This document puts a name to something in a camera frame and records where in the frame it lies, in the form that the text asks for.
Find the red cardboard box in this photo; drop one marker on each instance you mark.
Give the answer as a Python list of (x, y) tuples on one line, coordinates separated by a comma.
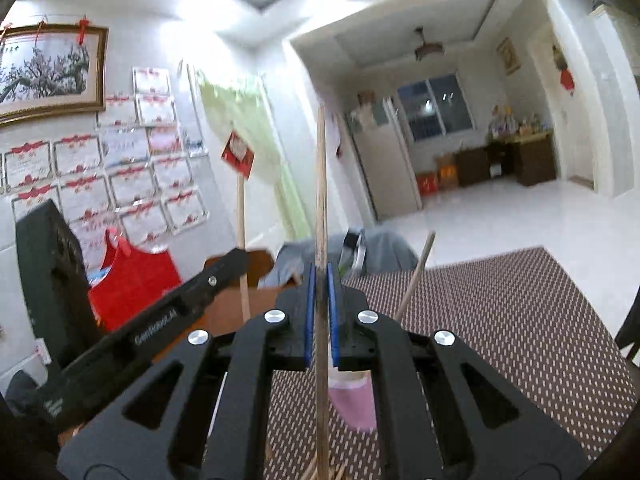
[(425, 185)]

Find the wooden chopstick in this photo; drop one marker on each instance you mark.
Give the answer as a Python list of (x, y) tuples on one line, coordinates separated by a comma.
[(243, 240), (321, 185), (417, 270)]

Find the pink cup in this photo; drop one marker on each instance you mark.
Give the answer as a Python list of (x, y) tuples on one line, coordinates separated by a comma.
[(355, 400)]

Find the dark wooden cabinet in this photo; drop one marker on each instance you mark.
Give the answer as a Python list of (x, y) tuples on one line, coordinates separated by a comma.
[(535, 160)]

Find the white refrigerator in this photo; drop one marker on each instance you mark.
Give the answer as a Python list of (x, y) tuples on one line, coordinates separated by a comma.
[(385, 170)]

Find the gold framed tree painting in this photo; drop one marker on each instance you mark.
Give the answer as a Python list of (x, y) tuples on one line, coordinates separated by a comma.
[(45, 70)]

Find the grey cloth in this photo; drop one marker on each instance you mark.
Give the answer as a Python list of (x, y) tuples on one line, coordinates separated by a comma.
[(385, 255)]

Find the light green curtain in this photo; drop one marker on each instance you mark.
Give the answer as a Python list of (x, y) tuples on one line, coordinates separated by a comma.
[(240, 105)]

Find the white tall cabinet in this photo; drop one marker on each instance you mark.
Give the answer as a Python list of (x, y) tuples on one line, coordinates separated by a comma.
[(617, 40)]

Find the brown dotted table mat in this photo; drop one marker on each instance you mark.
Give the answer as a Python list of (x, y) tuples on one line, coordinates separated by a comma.
[(500, 320)]

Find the small framed wall picture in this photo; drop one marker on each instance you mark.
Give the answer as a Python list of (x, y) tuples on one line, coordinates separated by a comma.
[(509, 56)]

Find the dark chair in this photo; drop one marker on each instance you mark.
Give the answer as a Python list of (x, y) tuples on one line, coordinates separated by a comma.
[(630, 330)]

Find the brown wooden chair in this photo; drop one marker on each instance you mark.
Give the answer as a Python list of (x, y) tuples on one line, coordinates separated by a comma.
[(260, 265)]

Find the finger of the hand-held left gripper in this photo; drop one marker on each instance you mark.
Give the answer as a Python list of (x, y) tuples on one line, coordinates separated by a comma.
[(220, 272)]

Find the red bag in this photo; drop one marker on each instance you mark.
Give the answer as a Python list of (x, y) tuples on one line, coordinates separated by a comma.
[(135, 280)]

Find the orange cardboard box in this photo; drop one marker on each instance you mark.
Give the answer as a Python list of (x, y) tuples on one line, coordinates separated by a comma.
[(446, 172)]

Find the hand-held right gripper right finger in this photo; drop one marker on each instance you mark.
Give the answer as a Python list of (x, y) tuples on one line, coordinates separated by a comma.
[(334, 310)]

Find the small photo print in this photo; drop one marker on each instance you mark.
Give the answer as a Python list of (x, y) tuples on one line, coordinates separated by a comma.
[(194, 145)]

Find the bundle of wooden chopsticks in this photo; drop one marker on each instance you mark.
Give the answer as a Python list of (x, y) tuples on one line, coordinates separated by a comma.
[(340, 472)]

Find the wall of award certificates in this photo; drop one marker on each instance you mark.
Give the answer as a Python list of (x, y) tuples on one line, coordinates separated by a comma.
[(125, 185)]

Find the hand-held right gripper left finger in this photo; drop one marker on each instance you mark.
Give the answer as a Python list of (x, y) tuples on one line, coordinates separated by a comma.
[(311, 310)]

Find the window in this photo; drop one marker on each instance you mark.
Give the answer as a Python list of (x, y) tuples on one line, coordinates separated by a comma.
[(435, 110)]

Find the red hanging wall ornament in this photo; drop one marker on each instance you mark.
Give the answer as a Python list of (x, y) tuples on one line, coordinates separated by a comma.
[(565, 77)]

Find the ceiling fan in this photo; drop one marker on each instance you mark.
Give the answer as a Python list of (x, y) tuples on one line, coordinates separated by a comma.
[(427, 50)]

